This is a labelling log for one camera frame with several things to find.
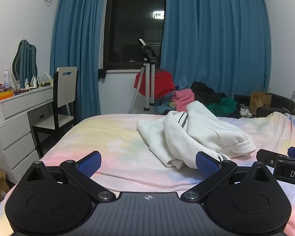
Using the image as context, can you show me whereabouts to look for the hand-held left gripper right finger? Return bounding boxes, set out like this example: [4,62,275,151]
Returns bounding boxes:
[180,151,279,203]

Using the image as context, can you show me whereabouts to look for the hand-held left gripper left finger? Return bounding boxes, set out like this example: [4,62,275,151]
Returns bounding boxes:
[18,151,116,203]

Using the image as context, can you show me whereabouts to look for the white sweatpants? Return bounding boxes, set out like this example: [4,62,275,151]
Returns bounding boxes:
[137,101,257,170]

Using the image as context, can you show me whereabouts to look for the green clothes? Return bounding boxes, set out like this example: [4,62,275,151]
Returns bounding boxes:
[207,98,237,115]

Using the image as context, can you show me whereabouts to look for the pink clothes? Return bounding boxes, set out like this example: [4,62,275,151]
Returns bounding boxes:
[171,89,196,112]

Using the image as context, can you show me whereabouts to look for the blue clothes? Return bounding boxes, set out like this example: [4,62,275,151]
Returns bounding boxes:
[154,95,175,115]

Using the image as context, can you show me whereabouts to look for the black clothes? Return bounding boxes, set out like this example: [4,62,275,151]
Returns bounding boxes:
[190,81,228,104]

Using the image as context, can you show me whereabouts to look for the pastel tie-dye bed blanket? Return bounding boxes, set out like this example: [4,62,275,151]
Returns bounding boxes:
[0,112,295,236]

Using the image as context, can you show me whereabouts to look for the black armchair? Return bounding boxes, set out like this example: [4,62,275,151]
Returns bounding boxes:
[233,93,295,119]

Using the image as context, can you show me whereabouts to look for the brown paper bag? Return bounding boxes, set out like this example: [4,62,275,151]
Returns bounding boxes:
[250,91,272,115]

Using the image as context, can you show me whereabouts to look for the white and black chair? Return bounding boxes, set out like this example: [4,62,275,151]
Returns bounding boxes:
[32,66,79,159]

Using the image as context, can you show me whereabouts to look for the white vanity desk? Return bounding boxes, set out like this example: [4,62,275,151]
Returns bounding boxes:
[0,86,55,184]

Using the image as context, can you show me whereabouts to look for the red cloth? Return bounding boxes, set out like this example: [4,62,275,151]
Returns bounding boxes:
[134,69,176,99]

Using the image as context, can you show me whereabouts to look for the row of cosmetic bottles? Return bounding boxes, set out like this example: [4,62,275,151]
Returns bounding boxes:
[24,71,54,90]

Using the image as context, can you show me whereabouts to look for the white tripod stand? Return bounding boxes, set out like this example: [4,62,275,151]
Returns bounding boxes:
[127,39,157,114]

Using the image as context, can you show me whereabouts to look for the orange tray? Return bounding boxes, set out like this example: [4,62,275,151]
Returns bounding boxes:
[0,90,14,104]

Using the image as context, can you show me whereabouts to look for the white spray bottle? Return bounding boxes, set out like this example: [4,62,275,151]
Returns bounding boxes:
[3,69,11,88]

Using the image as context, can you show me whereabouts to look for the wavy framed mirror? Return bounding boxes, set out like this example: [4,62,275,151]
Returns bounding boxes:
[11,39,37,89]

